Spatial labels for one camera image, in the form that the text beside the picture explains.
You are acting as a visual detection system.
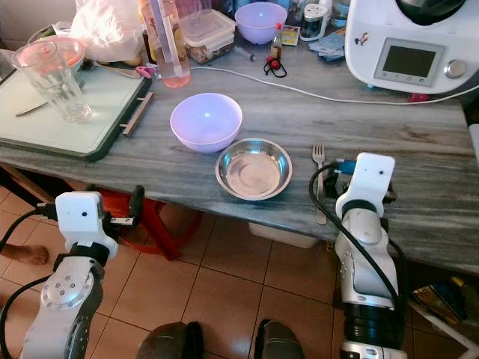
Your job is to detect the large purple bowl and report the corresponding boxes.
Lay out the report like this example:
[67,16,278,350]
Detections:
[169,92,245,155]

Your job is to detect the white plastic box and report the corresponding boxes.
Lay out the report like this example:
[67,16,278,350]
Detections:
[246,221,320,250]

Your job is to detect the white plastic bag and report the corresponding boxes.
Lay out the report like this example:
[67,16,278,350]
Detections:
[70,0,147,66]

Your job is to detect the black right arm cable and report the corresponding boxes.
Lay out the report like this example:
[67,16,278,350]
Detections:
[308,162,411,315]

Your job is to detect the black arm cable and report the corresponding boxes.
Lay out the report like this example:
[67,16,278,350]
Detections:
[308,162,411,315]
[0,203,61,359]

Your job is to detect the white tray with green rim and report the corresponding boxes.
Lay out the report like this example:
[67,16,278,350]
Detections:
[0,64,154,163]

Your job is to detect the dark robot foot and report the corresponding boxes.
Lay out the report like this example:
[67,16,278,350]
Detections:
[254,319,308,359]
[138,321,204,359]

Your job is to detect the bare person foot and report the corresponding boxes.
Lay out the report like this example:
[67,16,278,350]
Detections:
[0,242,50,267]

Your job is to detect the small purple bowl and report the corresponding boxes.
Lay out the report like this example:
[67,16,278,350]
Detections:
[234,1,288,46]

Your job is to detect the colourful book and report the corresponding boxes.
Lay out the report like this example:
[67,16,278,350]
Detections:
[411,276,469,327]

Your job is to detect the dark right robot foot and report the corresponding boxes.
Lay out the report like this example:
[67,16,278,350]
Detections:
[254,319,308,359]

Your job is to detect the white kitchen machine with screen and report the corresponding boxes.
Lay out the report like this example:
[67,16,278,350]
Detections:
[344,0,479,96]

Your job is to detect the clear glass tumbler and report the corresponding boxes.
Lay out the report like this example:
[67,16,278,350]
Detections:
[12,35,93,125]

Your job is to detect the dark left robot foot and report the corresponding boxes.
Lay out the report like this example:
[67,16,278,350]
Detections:
[138,321,204,359]

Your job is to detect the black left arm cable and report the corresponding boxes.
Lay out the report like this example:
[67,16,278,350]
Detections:
[0,203,61,359]

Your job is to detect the blue paper packets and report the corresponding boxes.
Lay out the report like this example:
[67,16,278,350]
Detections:
[306,28,352,60]

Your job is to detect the small red-capped sauce bottle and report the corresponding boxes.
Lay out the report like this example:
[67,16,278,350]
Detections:
[270,22,286,63]

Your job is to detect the white power cable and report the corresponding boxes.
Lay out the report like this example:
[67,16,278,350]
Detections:
[189,65,469,106]

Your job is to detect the long-handled spoon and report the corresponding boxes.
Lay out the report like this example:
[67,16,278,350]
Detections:
[91,60,140,80]

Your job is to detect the stainless steel bowl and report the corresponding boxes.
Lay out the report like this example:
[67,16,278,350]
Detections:
[215,138,294,202]

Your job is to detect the small metal spoon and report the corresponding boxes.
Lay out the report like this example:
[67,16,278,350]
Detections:
[14,100,50,119]

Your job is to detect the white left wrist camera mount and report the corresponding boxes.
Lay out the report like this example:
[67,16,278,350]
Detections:
[55,191,114,260]

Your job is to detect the red plastic stool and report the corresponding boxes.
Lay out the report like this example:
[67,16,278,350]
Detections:
[88,187,186,262]

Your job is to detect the clear plastic lidded container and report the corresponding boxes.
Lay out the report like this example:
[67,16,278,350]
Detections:
[180,8,237,65]

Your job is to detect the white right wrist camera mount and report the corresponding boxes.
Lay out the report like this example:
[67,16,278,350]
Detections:
[335,152,397,218]

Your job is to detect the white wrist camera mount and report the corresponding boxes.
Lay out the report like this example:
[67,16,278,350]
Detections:
[55,191,114,260]
[335,152,397,218]

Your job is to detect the pink plastic clip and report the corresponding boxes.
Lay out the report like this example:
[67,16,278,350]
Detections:
[135,64,158,80]

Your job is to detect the metal fork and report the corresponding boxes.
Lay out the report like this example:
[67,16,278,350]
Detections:
[311,143,329,226]

